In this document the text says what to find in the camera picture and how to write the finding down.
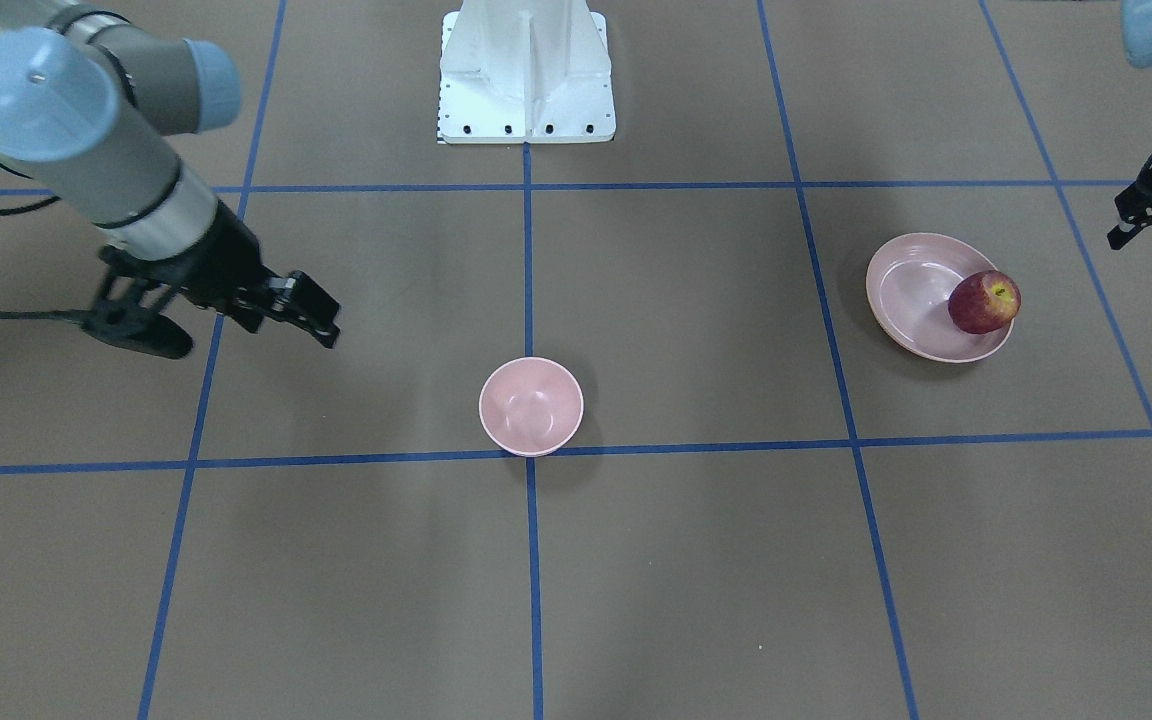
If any white camera stand pillar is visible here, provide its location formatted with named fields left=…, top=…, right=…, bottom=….
left=435, top=1, right=617, bottom=145

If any red apple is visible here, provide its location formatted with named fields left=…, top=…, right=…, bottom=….
left=947, top=270, right=1021, bottom=334

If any pink bowl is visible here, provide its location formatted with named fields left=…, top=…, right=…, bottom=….
left=477, top=357, right=586, bottom=457

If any pink plate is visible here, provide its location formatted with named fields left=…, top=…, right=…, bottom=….
left=865, top=232, right=1014, bottom=364

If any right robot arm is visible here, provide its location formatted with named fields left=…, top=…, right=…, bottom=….
left=0, top=1, right=340, bottom=359

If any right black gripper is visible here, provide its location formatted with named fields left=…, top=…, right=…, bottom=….
left=101, top=200, right=340, bottom=348

